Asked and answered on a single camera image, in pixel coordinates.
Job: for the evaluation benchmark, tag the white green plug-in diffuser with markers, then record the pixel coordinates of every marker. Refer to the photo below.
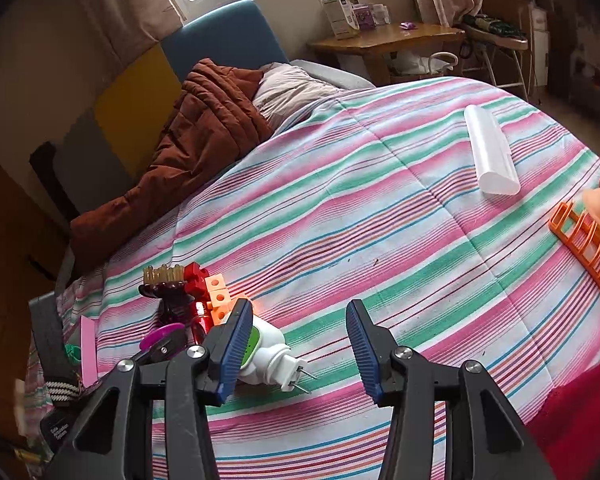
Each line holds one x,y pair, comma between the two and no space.
267,345

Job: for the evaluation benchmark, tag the grey yellow blue headboard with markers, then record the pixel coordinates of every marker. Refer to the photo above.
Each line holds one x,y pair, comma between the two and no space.
130,105

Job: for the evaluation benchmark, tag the light pink pillow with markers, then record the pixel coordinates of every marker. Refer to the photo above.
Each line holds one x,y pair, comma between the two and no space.
290,90

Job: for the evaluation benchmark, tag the white plastic tube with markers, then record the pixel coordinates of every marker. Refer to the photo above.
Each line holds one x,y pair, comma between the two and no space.
490,155

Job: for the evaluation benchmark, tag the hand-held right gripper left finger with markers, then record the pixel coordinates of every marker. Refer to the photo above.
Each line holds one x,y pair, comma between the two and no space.
235,350

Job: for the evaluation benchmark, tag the brown quilted blanket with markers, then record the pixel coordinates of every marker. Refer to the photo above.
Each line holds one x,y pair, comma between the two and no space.
195,135

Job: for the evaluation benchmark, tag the white carton box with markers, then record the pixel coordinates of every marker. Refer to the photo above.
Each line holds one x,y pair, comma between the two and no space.
337,15

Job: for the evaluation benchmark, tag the black white knitted cloth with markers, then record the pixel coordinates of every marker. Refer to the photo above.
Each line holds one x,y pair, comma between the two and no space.
67,392

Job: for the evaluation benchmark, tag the red cloth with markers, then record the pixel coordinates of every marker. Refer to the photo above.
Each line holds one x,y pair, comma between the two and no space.
580,425

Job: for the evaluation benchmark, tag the wooden wardrobe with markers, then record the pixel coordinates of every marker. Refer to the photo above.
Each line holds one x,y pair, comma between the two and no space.
10,260

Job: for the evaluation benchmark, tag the orange plastic rack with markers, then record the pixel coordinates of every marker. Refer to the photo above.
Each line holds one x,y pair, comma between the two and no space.
585,245

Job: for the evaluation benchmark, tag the pink rimmed white tray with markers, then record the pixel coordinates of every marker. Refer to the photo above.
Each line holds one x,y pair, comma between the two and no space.
88,350

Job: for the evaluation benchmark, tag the white bag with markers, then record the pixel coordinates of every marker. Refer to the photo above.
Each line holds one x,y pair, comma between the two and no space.
420,65

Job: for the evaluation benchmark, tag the green plastic spool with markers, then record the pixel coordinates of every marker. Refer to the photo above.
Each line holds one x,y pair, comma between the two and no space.
72,353

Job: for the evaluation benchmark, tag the wooden side table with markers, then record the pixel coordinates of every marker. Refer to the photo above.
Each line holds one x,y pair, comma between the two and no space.
395,37

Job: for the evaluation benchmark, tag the red building block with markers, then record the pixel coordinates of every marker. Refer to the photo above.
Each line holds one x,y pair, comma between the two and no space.
195,277

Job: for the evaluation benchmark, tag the purple plastic cup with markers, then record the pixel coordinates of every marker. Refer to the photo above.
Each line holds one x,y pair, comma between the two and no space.
162,337

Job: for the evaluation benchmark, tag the purple small box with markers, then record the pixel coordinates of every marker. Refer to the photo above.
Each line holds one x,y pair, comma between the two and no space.
364,17

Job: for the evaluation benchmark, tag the clear small jar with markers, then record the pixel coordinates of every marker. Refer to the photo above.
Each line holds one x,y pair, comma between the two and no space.
381,14

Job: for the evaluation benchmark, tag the orange building blocks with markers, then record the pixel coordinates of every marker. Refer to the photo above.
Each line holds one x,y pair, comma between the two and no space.
220,300

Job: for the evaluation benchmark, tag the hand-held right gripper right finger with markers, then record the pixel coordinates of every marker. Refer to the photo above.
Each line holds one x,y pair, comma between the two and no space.
362,355

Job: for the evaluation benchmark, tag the dark brown hair claw clip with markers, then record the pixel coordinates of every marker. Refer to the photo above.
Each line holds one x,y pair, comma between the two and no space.
172,300

